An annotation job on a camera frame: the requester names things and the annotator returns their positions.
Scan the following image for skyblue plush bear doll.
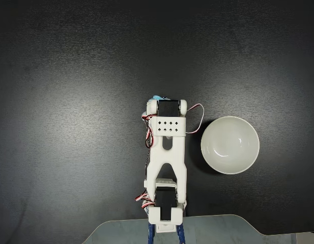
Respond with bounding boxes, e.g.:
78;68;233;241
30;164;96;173
142;95;170;117

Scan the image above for white ceramic bowl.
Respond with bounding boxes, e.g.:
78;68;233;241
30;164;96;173
200;116;261;175

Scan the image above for blue table clamp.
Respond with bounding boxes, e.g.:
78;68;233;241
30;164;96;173
176;200;186;244
147;222;156;244

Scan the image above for red black white wire bundle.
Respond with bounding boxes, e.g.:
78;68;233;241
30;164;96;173
135;114;157;204

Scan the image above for white and red cable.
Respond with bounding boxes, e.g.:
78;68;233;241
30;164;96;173
185;104;205;135

